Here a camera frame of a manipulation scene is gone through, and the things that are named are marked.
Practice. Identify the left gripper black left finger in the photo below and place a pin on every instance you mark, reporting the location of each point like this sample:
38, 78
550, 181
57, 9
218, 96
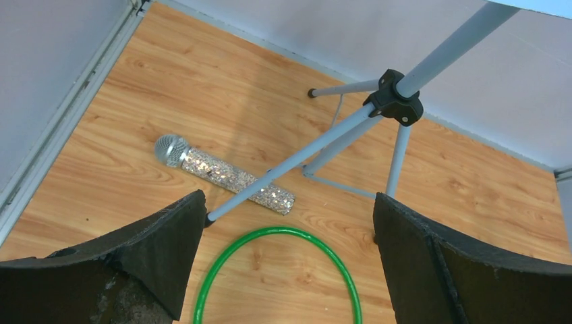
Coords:
136, 274

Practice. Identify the glittery silver microphone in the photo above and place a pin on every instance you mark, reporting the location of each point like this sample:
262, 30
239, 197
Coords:
174, 151

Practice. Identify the green cable lock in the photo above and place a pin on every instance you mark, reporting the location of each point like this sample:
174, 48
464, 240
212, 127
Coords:
211, 274

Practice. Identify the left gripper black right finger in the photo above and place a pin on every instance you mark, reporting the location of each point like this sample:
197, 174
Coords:
436, 274

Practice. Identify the light blue music stand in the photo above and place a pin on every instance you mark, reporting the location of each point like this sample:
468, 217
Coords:
396, 98

